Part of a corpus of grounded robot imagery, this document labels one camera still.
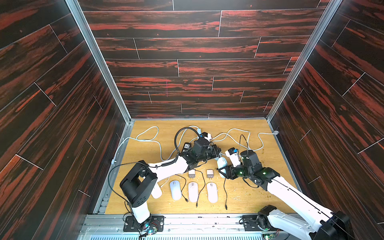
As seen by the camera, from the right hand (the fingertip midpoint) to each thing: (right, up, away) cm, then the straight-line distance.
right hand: (224, 166), depth 82 cm
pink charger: (-18, -6, +7) cm, 21 cm away
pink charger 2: (-7, -6, +7) cm, 12 cm away
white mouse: (-28, -14, +2) cm, 31 cm away
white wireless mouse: (-39, -15, +2) cm, 41 cm away
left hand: (-1, +9, -1) cm, 9 cm away
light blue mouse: (-2, +3, -3) cm, 5 cm away
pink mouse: (-7, -14, +1) cm, 16 cm away
